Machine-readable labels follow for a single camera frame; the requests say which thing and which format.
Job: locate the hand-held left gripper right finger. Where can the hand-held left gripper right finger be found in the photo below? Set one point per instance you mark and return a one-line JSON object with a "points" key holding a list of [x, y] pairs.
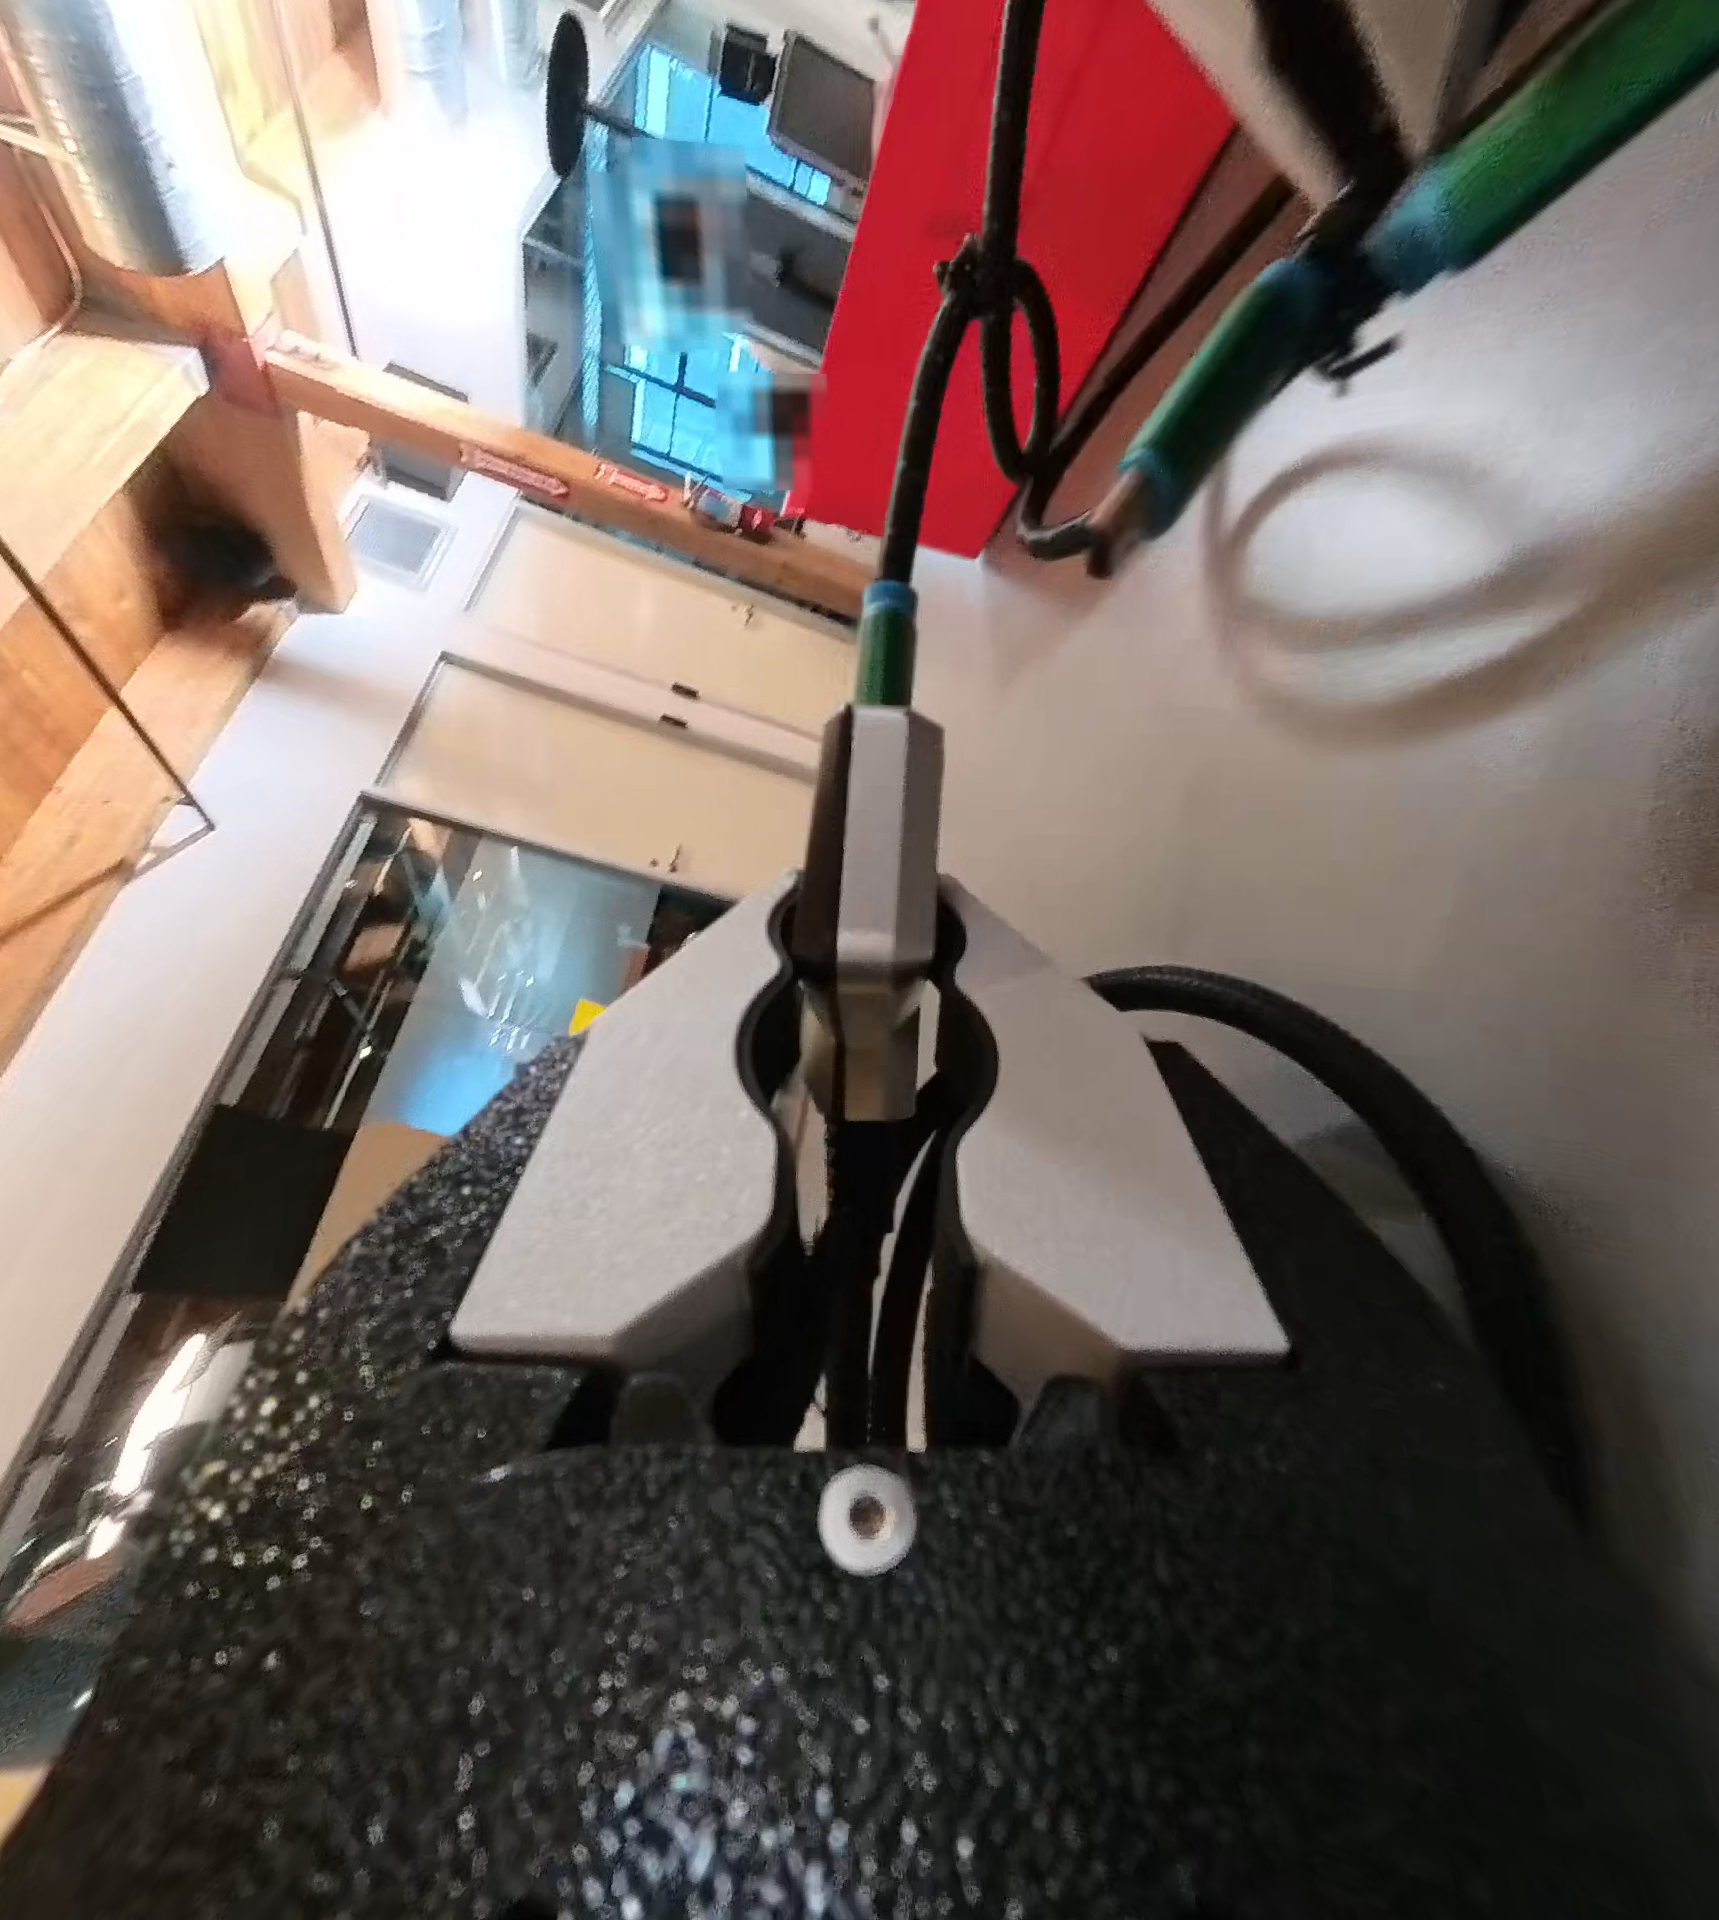
{"points": [[1113, 1201]]}

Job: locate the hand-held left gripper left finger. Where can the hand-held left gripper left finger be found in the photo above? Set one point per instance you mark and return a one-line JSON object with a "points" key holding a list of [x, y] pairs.
{"points": [[621, 1201]]}

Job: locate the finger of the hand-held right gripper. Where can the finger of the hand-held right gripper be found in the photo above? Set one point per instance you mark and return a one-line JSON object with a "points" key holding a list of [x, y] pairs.
{"points": [[1232, 57], [1459, 57]]}

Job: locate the red storage bin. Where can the red storage bin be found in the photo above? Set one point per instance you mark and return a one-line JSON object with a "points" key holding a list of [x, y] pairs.
{"points": [[1097, 182]]}

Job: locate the glass partition window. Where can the glass partition window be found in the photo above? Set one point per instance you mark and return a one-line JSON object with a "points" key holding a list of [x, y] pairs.
{"points": [[498, 959]]}

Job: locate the computer monitor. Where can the computer monitor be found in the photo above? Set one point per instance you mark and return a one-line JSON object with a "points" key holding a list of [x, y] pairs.
{"points": [[825, 99]]}

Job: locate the white double door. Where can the white double door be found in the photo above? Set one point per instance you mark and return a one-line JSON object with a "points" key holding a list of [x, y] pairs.
{"points": [[621, 599]]}

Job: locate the fire extinguisher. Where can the fire extinguisher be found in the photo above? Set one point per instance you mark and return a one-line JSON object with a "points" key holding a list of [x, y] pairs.
{"points": [[744, 512]]}

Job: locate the black floor lamp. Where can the black floor lamp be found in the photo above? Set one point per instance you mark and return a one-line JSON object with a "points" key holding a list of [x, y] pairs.
{"points": [[565, 82]]}

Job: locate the exterior window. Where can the exterior window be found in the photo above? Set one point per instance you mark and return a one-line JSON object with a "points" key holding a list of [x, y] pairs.
{"points": [[574, 299]]}

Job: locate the red sign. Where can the red sign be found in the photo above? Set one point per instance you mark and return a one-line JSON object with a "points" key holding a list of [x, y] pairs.
{"points": [[511, 468], [631, 481]]}

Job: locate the black wall panel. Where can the black wall panel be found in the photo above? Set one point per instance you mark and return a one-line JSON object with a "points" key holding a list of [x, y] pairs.
{"points": [[246, 1201]]}

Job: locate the wall vent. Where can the wall vent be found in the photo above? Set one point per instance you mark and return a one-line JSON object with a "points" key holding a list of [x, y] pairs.
{"points": [[401, 537]]}

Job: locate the silver air duct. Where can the silver air duct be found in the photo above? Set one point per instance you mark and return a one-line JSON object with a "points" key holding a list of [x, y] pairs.
{"points": [[108, 138]]}

